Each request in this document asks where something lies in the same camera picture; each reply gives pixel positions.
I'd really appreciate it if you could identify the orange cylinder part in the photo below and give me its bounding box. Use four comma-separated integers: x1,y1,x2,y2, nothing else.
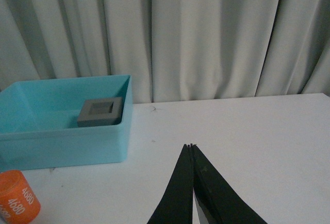
1,170,41,224

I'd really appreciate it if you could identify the light blue plastic box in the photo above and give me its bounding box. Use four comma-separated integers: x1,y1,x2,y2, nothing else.
1,75,133,171

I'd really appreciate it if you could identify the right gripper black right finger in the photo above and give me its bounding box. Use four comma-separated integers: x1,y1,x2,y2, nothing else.
192,145,266,223

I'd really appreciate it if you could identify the white pleated curtain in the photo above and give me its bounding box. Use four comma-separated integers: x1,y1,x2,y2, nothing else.
1,0,329,103

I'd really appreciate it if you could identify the gray block part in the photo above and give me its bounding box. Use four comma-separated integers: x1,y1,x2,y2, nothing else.
77,97,123,127

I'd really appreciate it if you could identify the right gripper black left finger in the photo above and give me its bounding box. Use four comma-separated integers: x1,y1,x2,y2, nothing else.
148,145,194,224

